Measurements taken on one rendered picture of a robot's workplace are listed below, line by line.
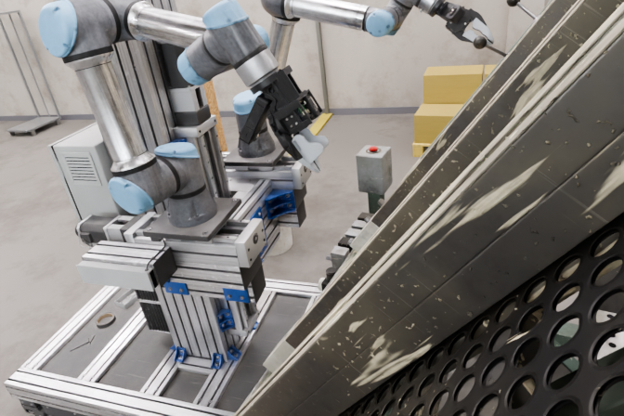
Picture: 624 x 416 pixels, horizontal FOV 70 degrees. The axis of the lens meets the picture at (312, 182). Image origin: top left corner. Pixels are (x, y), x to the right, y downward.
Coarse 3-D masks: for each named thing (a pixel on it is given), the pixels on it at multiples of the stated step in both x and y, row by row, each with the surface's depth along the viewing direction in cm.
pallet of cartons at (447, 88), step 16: (432, 80) 402; (448, 80) 397; (464, 80) 393; (480, 80) 388; (432, 96) 409; (448, 96) 404; (464, 96) 399; (416, 112) 394; (432, 112) 389; (448, 112) 384; (416, 128) 394; (432, 128) 388; (416, 144) 398
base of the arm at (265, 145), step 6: (264, 132) 173; (258, 138) 172; (264, 138) 173; (270, 138) 176; (240, 144) 174; (246, 144) 172; (252, 144) 171; (258, 144) 172; (264, 144) 173; (270, 144) 175; (240, 150) 174; (246, 150) 173; (252, 150) 172; (258, 150) 172; (264, 150) 173; (270, 150) 175; (240, 156) 176; (246, 156) 173; (252, 156) 173; (258, 156) 173
